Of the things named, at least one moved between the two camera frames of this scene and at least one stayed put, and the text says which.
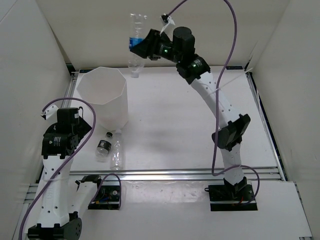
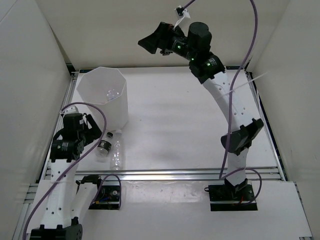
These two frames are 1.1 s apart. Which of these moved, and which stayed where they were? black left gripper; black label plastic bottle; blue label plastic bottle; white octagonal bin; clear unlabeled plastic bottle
Moved: black left gripper; blue label plastic bottle
Stayed: white octagonal bin; black label plastic bottle; clear unlabeled plastic bottle
